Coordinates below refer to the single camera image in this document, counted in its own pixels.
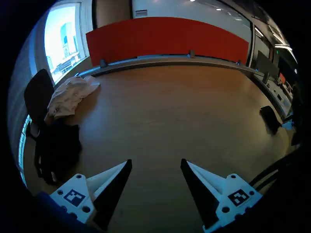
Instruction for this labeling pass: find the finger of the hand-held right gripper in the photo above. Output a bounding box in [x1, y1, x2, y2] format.
[281, 115, 295, 130]

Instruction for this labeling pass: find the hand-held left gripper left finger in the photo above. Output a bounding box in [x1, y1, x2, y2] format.
[49, 159, 133, 231]

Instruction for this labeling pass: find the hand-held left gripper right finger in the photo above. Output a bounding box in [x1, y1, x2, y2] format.
[180, 158, 263, 233]

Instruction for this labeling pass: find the stack of black towels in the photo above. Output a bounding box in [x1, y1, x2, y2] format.
[259, 105, 283, 136]

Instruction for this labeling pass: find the heap of black towels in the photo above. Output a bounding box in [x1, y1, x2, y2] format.
[34, 119, 83, 186]

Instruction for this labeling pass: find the black monitor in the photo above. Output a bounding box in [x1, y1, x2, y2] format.
[256, 49, 280, 83]

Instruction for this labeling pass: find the heap of white towels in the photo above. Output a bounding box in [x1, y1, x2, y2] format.
[44, 75, 101, 125]

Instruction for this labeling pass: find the black office chair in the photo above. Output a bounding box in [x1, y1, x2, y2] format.
[24, 68, 56, 139]

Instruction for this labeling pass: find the red desk screen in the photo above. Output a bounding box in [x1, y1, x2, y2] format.
[80, 16, 265, 78]

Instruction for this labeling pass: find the black cable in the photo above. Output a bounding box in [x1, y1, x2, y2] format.
[250, 155, 293, 191]

